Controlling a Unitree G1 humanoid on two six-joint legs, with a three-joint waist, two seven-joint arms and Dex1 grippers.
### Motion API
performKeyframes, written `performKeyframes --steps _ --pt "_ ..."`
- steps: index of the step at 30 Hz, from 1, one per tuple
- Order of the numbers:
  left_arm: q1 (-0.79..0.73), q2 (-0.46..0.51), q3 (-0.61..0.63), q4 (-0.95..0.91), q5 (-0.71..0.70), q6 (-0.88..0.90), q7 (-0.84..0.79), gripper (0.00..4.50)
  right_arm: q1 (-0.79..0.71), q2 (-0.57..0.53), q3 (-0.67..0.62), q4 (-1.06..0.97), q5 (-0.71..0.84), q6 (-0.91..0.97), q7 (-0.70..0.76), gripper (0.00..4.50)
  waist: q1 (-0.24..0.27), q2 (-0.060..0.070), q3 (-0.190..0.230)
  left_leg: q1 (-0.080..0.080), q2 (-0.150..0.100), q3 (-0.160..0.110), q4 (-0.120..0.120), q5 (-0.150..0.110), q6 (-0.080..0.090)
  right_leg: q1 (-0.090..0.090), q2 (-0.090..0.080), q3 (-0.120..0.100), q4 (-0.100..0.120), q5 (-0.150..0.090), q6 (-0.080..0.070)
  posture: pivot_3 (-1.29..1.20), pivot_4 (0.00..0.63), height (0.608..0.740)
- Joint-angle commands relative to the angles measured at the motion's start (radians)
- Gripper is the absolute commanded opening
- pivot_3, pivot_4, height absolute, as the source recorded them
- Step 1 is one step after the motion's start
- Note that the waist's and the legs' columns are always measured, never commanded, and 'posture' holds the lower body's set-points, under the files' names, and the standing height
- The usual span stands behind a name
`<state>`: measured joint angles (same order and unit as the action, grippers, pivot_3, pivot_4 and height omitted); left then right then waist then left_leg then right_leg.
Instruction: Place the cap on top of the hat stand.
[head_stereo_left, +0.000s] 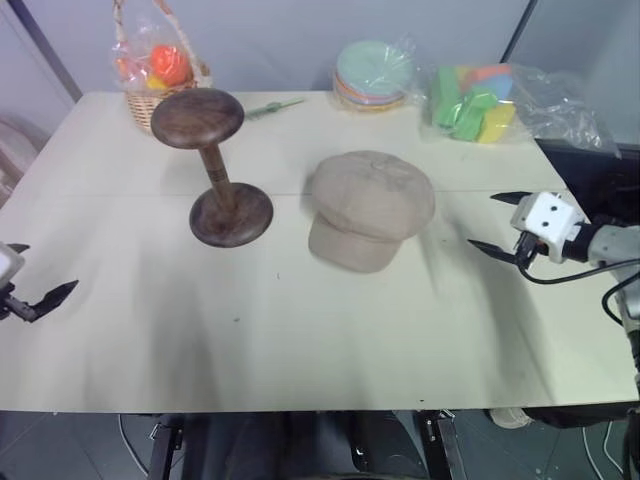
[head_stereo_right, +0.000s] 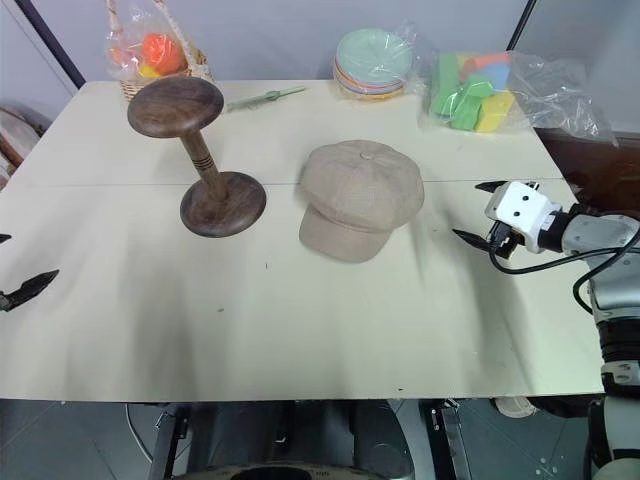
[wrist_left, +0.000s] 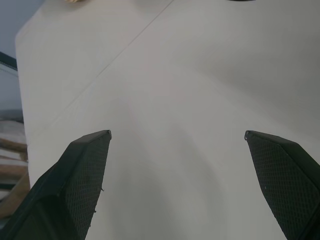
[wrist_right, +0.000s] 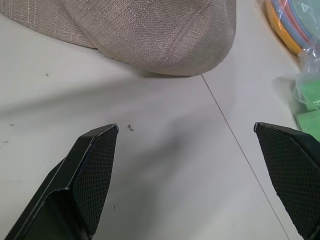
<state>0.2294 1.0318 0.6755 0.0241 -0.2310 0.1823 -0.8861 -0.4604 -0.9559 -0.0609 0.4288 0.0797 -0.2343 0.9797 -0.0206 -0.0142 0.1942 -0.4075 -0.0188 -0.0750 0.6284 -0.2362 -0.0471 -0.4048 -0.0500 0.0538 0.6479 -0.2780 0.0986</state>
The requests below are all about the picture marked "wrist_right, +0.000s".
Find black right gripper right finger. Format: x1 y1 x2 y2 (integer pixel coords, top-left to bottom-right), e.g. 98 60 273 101
253 121 320 240

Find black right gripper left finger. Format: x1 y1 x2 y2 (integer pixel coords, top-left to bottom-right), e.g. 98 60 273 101
4 123 120 240

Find green blocks in plastic bag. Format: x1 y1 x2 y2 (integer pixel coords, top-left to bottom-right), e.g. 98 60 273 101
292 47 320 141

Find stack of coloured plastic plates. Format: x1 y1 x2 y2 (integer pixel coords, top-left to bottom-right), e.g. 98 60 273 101
262 0 320 55

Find beige linen cushion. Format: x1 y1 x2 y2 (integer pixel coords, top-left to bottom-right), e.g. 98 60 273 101
0 0 238 77

